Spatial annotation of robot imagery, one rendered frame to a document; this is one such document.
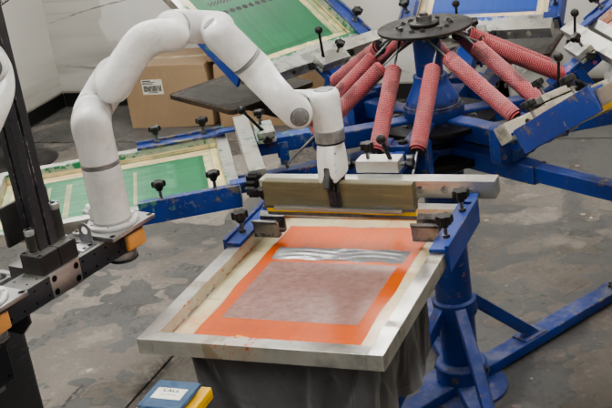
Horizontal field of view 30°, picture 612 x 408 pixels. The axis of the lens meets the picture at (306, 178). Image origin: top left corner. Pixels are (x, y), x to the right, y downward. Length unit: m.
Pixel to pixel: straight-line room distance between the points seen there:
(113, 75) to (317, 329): 0.76
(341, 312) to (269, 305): 0.19
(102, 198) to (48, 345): 2.19
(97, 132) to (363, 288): 0.73
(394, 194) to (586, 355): 1.62
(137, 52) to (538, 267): 2.64
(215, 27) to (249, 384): 0.83
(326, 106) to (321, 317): 0.52
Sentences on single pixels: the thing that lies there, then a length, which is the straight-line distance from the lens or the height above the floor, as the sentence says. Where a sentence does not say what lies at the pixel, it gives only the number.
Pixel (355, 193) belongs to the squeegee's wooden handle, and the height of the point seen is 1.11.
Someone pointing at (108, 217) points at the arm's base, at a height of 1.17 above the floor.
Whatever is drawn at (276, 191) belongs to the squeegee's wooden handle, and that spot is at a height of 1.11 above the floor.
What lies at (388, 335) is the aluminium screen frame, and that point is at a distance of 2.44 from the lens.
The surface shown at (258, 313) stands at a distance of 2.68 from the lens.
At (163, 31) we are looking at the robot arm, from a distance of 2.67.
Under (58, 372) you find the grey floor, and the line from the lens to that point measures 4.71.
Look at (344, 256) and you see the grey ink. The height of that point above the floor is 0.96.
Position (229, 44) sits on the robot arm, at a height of 1.54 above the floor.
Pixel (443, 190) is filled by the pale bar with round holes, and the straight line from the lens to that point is 3.09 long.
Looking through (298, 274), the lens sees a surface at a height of 0.96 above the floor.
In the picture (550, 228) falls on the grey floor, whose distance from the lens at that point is 5.28.
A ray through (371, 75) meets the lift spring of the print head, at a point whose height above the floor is 1.20.
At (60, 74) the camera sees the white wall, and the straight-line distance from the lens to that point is 8.43.
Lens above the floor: 2.16
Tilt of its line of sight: 20 degrees down
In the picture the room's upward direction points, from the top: 9 degrees counter-clockwise
